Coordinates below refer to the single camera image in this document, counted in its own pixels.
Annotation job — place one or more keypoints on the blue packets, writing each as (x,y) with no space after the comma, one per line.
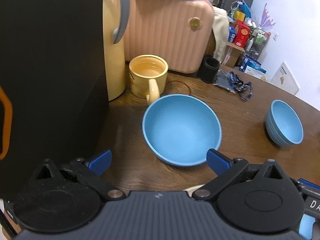
(252,66)

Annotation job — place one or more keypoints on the yellow thermos jug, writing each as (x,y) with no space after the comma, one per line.
(113,62)

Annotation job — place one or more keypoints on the cardboard box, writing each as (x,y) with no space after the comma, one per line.
(232,55)

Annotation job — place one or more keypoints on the blue bag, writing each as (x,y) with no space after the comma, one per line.
(241,10)

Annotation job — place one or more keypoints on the orange tag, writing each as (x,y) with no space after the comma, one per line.
(7,120)

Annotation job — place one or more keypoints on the wall socket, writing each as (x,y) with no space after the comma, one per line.
(275,36)

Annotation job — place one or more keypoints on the tall red carton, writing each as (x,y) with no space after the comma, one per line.
(242,33)

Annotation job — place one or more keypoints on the black cup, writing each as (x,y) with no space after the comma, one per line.
(208,70)

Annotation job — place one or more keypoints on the white board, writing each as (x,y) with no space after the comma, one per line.
(285,78)

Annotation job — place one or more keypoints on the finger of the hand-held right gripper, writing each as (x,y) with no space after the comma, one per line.
(308,183)

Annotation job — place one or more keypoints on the purple wall sticker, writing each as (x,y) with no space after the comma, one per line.
(267,17)

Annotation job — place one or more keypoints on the yellow mug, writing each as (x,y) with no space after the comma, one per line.
(147,80)

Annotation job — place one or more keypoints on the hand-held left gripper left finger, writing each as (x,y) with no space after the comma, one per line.
(101,161)

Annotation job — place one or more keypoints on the black paper bag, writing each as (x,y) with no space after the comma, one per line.
(50,80)

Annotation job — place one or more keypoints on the blue carton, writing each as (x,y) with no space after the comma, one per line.
(231,34)

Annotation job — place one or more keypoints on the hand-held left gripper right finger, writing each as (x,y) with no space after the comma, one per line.
(217,161)

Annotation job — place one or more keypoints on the pink suitcase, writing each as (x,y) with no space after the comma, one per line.
(162,35)

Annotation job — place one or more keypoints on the beige cloth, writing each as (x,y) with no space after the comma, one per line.
(220,32)

